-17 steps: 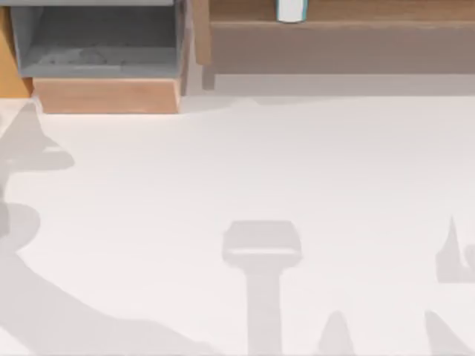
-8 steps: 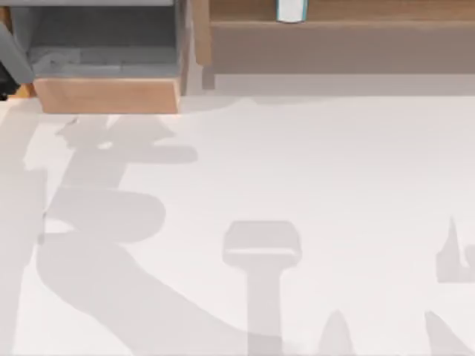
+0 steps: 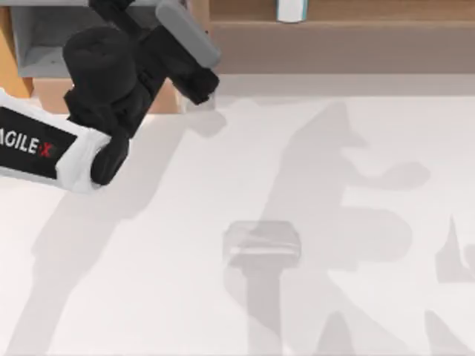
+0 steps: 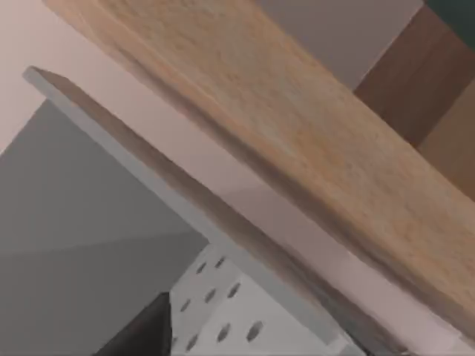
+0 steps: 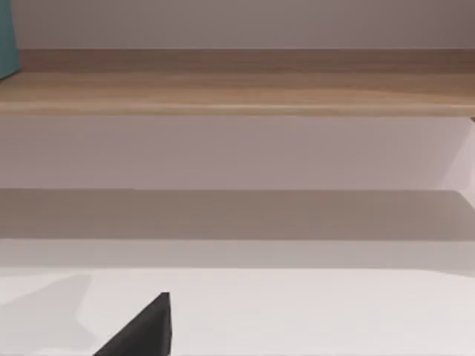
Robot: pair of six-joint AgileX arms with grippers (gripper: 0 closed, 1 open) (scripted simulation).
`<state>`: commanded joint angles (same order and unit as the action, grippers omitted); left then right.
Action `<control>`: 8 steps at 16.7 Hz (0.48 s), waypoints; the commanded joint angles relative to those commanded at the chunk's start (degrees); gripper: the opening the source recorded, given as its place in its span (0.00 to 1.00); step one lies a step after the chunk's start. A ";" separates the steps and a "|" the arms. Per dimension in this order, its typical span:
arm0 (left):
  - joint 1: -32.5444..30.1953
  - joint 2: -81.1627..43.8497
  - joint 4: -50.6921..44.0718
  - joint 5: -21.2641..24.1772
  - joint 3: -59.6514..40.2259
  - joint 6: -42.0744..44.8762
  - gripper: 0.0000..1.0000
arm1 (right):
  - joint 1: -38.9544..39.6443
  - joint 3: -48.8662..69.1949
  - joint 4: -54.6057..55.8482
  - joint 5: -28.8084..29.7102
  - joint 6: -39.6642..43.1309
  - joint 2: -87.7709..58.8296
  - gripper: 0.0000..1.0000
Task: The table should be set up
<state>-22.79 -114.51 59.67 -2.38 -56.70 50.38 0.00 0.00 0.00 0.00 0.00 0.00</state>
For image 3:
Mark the grey pierced drawer inside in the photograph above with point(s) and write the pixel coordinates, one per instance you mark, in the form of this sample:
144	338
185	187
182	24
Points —
41	41

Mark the white and teal book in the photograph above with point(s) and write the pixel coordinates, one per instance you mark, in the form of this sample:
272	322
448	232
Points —
290	9

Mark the wooden shelf cabinet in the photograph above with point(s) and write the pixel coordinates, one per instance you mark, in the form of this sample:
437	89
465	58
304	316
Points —
334	48

